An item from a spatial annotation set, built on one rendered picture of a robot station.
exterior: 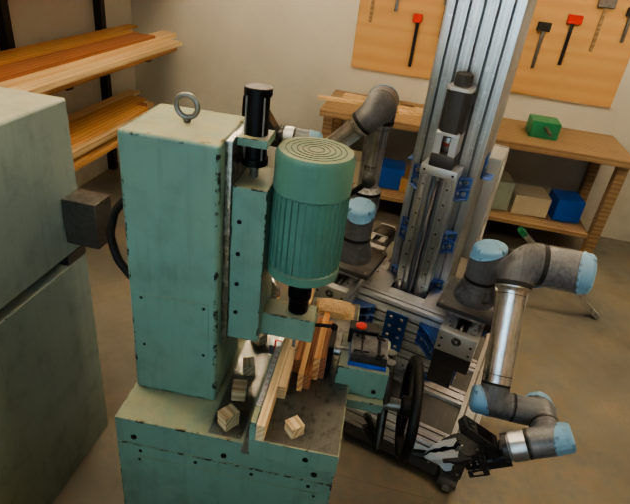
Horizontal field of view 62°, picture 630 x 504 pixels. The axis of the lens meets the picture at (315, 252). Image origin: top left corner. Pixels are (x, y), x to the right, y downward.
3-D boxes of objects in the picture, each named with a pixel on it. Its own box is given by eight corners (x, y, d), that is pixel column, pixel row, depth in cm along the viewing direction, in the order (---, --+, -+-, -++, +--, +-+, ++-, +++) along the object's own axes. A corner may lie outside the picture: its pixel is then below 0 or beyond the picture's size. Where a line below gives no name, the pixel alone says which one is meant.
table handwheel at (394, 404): (433, 344, 139) (414, 370, 165) (358, 330, 141) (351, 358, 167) (422, 459, 127) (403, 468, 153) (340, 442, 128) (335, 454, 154)
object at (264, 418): (263, 441, 120) (264, 426, 117) (254, 440, 120) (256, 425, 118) (307, 294, 171) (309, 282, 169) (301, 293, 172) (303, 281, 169)
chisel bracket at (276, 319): (311, 348, 137) (314, 322, 132) (258, 337, 138) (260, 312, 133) (315, 330, 143) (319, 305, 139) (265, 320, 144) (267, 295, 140)
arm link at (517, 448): (525, 446, 127) (519, 420, 134) (506, 448, 128) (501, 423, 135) (532, 466, 130) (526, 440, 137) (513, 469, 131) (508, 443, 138)
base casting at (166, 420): (331, 487, 133) (336, 463, 129) (115, 441, 138) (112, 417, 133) (349, 367, 172) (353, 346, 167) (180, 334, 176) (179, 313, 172)
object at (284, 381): (284, 399, 132) (285, 387, 130) (276, 397, 132) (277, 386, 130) (317, 280, 179) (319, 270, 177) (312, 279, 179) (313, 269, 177)
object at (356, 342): (385, 372, 135) (389, 356, 133) (343, 364, 136) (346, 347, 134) (387, 340, 147) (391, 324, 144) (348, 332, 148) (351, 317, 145)
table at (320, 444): (376, 484, 121) (380, 467, 118) (247, 457, 123) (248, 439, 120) (386, 323, 173) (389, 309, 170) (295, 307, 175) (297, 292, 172)
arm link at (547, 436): (572, 436, 133) (580, 461, 126) (527, 443, 137) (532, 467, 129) (565, 411, 131) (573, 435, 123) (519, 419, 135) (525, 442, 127)
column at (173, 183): (214, 403, 141) (219, 146, 104) (135, 387, 143) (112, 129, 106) (238, 349, 160) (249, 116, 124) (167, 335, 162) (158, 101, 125)
